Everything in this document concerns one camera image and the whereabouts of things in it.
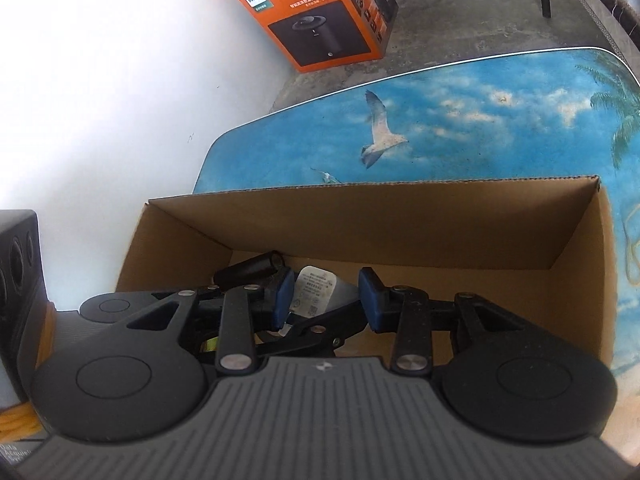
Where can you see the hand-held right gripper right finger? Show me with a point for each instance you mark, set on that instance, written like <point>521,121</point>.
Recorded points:
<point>371,305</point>

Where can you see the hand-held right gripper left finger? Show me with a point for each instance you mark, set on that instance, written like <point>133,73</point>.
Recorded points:
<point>281,300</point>

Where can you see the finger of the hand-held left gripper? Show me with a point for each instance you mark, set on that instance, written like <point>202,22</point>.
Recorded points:
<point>325,325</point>
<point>211,288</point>

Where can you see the white charger plug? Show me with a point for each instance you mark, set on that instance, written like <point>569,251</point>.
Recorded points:
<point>315,290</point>

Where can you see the brown cardboard box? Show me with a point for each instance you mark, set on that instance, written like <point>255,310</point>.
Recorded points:
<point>400,230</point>

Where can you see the black cylinder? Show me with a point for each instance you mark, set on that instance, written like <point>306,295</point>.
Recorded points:
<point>245,270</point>

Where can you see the green lip balm tube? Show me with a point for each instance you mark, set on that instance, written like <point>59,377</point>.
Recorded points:
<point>210,345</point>

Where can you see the orange printed carton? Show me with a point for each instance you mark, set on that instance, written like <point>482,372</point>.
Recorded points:
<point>310,15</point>

